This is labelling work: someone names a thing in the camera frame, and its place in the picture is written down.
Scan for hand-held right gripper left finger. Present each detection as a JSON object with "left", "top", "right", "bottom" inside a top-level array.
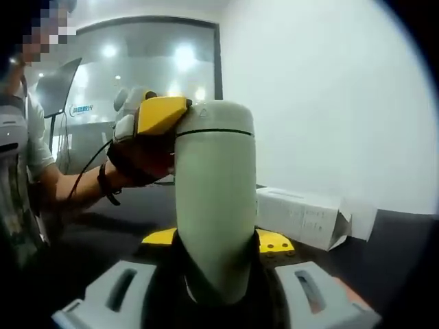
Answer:
[{"left": 51, "top": 229, "right": 179, "bottom": 329}]

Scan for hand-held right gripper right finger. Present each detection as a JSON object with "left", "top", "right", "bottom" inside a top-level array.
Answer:
[{"left": 253, "top": 228, "right": 381, "bottom": 329}]

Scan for person's left hand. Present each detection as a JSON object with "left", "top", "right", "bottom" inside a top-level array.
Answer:
[{"left": 106, "top": 128, "right": 178, "bottom": 188}]

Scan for white cardboard box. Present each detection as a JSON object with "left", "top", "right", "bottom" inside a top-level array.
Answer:
[{"left": 255, "top": 186, "right": 378, "bottom": 252}]

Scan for black wristband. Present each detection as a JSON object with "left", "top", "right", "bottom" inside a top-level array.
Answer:
[{"left": 97, "top": 163, "right": 123, "bottom": 206}]

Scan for black monitor screen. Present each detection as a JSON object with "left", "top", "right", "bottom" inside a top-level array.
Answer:
[{"left": 35, "top": 57, "right": 83, "bottom": 119}]

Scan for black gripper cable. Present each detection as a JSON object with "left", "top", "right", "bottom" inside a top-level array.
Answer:
[{"left": 67, "top": 138, "right": 114, "bottom": 200}]

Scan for pale green cup body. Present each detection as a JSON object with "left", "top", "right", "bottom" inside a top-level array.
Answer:
[{"left": 173, "top": 132, "right": 259, "bottom": 306}]

